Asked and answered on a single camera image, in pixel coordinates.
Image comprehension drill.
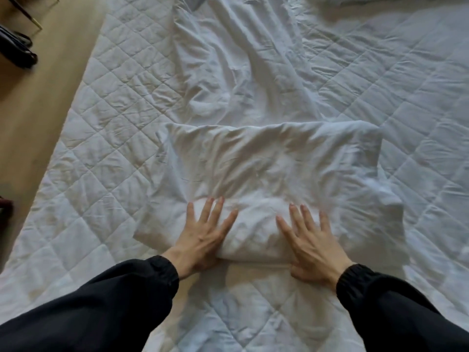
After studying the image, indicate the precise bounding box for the person's right hand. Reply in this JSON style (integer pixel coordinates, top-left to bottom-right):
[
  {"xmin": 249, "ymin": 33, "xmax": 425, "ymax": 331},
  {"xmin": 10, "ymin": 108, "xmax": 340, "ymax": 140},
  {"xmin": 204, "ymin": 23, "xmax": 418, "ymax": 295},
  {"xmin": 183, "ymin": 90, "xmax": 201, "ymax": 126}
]
[{"xmin": 275, "ymin": 203, "xmax": 355, "ymax": 292}]

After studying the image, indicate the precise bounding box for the person's left hand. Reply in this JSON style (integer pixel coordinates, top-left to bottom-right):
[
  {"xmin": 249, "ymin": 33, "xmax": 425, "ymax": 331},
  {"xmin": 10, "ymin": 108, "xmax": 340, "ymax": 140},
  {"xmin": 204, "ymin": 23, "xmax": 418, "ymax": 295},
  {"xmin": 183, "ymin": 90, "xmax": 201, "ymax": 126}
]
[{"xmin": 161, "ymin": 196, "xmax": 239, "ymax": 280}]

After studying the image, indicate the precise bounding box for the white duvet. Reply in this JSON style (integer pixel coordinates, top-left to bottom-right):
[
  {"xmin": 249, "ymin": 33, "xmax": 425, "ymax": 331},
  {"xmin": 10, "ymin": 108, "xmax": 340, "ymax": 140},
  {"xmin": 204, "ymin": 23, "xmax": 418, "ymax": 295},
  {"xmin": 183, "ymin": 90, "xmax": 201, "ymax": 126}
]
[{"xmin": 133, "ymin": 0, "xmax": 409, "ymax": 275}]

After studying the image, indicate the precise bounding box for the person's right forearm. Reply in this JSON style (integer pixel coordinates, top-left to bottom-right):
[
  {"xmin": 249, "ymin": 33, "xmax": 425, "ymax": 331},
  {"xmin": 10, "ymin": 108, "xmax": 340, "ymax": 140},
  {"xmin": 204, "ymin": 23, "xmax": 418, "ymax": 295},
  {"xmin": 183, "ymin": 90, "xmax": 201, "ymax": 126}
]
[{"xmin": 336, "ymin": 264, "xmax": 469, "ymax": 352}]

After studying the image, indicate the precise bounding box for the person's left forearm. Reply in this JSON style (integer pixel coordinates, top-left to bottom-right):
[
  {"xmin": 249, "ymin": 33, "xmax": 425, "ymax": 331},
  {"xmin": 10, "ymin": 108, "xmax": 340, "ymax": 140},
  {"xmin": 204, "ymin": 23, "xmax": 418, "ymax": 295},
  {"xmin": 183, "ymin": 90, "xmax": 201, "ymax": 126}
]
[{"xmin": 0, "ymin": 255, "xmax": 180, "ymax": 352}]

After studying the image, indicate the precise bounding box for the quilted white mattress pad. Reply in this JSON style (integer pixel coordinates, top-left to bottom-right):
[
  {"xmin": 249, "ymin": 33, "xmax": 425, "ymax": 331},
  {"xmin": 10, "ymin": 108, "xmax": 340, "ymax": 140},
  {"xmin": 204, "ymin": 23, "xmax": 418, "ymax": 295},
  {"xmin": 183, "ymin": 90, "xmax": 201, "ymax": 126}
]
[{"xmin": 0, "ymin": 0, "xmax": 469, "ymax": 352}]

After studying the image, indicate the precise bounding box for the dark grey backpack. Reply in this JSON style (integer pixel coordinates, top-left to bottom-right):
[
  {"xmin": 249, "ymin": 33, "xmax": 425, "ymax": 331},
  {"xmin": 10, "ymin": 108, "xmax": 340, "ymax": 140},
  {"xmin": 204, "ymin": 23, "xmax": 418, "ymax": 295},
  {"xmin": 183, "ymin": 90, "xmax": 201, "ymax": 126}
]
[{"xmin": 0, "ymin": 23, "xmax": 39, "ymax": 69}]

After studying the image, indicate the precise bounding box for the black metal chair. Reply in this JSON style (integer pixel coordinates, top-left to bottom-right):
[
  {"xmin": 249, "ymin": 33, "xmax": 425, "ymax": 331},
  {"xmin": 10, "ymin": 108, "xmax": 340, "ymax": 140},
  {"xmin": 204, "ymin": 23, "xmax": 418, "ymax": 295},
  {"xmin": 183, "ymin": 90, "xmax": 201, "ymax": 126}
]
[{"xmin": 3, "ymin": 0, "xmax": 59, "ymax": 30}]

